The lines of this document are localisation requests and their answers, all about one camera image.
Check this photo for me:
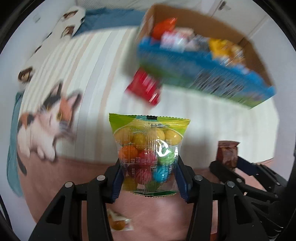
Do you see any dark red snack packet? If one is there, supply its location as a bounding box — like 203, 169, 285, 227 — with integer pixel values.
216, 141, 240, 170

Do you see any small orange jelly packet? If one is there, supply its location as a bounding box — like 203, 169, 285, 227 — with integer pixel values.
107, 208, 133, 232

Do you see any colourful candy ball bag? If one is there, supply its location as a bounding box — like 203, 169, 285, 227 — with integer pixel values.
109, 113, 190, 197

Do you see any striped cat print blanket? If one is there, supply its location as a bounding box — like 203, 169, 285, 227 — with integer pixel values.
6, 27, 280, 241

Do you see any yellow chips bag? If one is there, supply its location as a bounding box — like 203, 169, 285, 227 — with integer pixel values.
226, 42, 245, 66

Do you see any black yellow snack bag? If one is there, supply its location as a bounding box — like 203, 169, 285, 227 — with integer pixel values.
208, 38, 233, 59

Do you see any brown cardboard box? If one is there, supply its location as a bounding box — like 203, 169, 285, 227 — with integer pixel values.
137, 4, 275, 108

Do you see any red white snack packet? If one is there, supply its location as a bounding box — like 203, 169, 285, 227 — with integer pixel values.
159, 27, 195, 52

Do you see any white wardrobe door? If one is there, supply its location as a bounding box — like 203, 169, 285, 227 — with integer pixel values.
203, 0, 268, 37

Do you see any orange snack bag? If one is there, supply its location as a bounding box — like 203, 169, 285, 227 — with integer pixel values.
151, 18, 177, 40

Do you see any blue pillow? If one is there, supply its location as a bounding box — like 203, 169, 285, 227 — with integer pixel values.
74, 8, 145, 36

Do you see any bear print pillow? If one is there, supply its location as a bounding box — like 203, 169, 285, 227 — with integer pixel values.
18, 6, 86, 85

